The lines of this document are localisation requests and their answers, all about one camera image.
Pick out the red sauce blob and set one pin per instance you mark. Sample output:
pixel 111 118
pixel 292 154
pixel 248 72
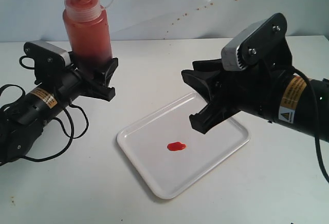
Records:
pixel 176 146

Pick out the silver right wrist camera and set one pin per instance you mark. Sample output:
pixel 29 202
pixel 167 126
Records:
pixel 257 42

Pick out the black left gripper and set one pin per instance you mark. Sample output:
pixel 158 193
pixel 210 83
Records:
pixel 73 82

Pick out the white rectangular plastic tray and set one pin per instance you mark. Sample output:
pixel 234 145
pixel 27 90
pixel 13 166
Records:
pixel 168 173

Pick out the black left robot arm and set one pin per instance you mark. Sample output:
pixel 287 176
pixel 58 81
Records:
pixel 23 121

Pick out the white backdrop sheet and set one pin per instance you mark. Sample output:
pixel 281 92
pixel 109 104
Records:
pixel 23 20

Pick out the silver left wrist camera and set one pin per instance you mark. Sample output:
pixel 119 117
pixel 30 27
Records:
pixel 50 61

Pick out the red sauce squeeze bottle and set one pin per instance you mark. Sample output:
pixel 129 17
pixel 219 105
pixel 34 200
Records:
pixel 87 29

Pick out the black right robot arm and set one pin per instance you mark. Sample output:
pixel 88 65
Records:
pixel 297 104

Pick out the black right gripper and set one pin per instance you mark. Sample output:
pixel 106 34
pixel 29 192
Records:
pixel 257 90

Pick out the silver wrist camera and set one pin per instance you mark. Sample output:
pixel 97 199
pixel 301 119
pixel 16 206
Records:
pixel 257 42
pixel 50 61

